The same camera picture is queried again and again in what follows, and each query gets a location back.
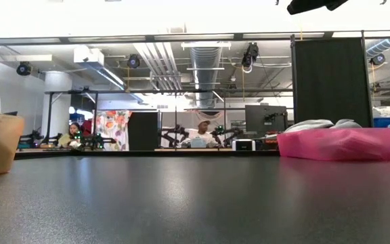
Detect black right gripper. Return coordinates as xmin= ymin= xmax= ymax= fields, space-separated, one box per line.
xmin=286 ymin=0 xmax=350 ymax=16

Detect grey towel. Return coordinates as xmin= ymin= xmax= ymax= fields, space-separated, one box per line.
xmin=284 ymin=118 xmax=362 ymax=134

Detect pink plastic basket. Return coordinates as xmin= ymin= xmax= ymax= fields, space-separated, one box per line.
xmin=276 ymin=127 xmax=390 ymax=161

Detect grey computer monitor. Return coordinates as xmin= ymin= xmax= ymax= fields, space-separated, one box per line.
xmin=244 ymin=104 xmax=288 ymax=137

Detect blue bin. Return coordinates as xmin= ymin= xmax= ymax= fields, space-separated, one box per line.
xmin=373 ymin=117 xmax=390 ymax=129

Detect small white device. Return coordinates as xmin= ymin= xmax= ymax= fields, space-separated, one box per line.
xmin=232 ymin=138 xmax=256 ymax=152

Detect person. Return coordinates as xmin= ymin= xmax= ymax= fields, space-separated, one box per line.
xmin=180 ymin=118 xmax=222 ymax=149
xmin=58 ymin=121 xmax=85 ymax=149

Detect grey draped cloth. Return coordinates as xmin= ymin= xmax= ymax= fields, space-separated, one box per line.
xmin=160 ymin=110 xmax=226 ymax=148

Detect small black panel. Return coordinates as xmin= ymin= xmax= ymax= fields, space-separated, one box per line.
xmin=128 ymin=111 xmax=160 ymax=152

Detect white ceiling box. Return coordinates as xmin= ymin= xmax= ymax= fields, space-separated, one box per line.
xmin=73 ymin=47 xmax=105 ymax=66

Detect floral cloth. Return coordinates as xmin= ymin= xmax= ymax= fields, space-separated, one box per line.
xmin=95 ymin=110 xmax=132 ymax=152

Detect black ceiling camera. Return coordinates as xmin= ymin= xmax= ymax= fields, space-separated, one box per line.
xmin=241 ymin=42 xmax=260 ymax=74
xmin=127 ymin=54 xmax=142 ymax=69
xmin=370 ymin=53 xmax=386 ymax=66
xmin=16 ymin=61 xmax=33 ymax=77

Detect silver flexible duct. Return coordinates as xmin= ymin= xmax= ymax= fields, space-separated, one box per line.
xmin=366 ymin=23 xmax=390 ymax=58

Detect silver ceiling duct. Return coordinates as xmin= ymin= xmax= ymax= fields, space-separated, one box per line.
xmin=190 ymin=46 xmax=223 ymax=108

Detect black metal rig frame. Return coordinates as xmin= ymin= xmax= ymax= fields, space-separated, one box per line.
xmin=14 ymin=148 xmax=390 ymax=161

